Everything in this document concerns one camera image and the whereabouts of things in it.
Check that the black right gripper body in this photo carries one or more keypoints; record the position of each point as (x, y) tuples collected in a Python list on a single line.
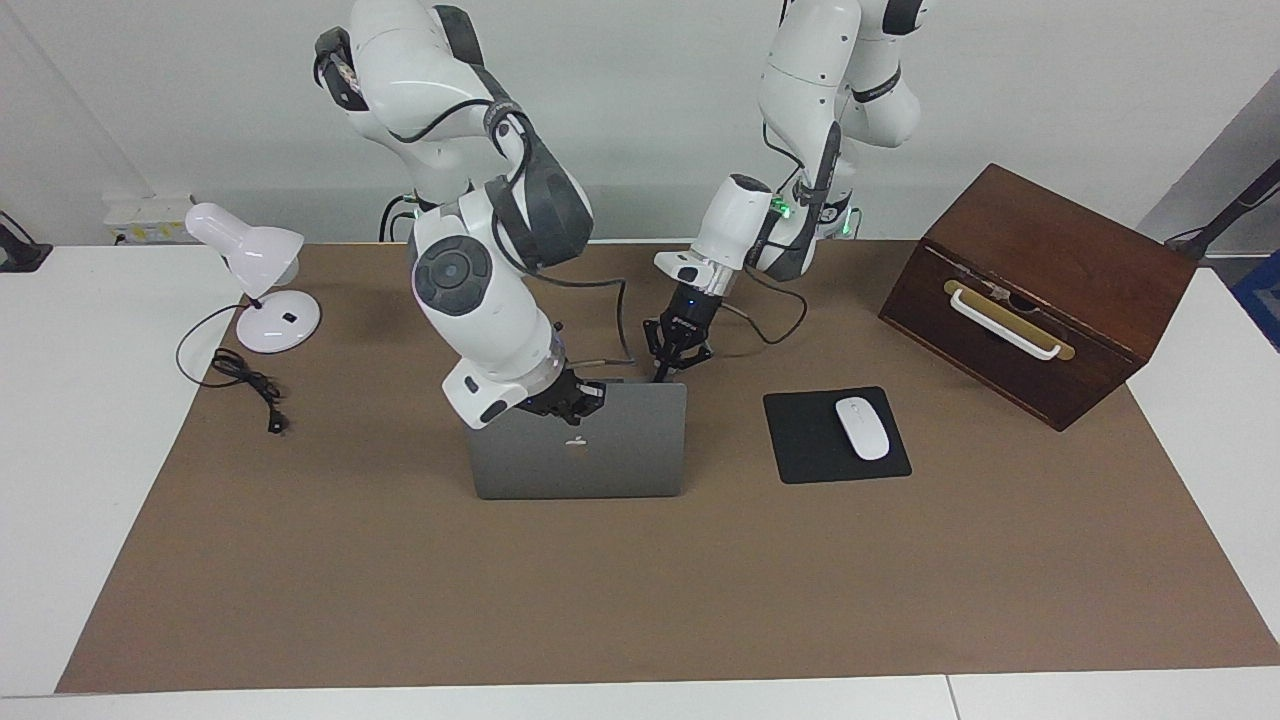
[(555, 397)]

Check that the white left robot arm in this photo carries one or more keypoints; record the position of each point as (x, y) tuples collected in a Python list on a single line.
[(800, 80)]

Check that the silver laptop computer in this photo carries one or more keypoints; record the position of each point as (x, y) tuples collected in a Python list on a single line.
[(600, 460)]

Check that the black table clamp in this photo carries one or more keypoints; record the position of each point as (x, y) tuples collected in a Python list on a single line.
[(20, 255)]

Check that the blue crate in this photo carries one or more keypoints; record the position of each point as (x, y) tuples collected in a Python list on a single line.
[(1262, 290)]

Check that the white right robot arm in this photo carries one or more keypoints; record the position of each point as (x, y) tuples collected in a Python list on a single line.
[(480, 290)]

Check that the white desk lamp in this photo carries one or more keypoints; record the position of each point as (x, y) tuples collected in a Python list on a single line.
[(280, 325)]

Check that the dark brown wooden box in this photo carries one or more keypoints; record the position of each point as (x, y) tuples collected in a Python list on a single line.
[(1060, 250)]

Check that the white power strip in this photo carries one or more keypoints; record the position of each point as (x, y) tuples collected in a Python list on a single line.
[(150, 215)]

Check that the black mouse pad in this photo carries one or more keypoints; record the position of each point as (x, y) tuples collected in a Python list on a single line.
[(800, 440)]

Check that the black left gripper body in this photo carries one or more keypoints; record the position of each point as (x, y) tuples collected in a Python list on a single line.
[(685, 320)]

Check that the brown table mat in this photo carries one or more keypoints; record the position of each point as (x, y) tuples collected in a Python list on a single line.
[(600, 600)]

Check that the white computer mouse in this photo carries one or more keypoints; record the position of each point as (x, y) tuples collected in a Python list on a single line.
[(862, 428)]

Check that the black camera stand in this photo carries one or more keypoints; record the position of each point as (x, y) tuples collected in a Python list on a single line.
[(1225, 215)]

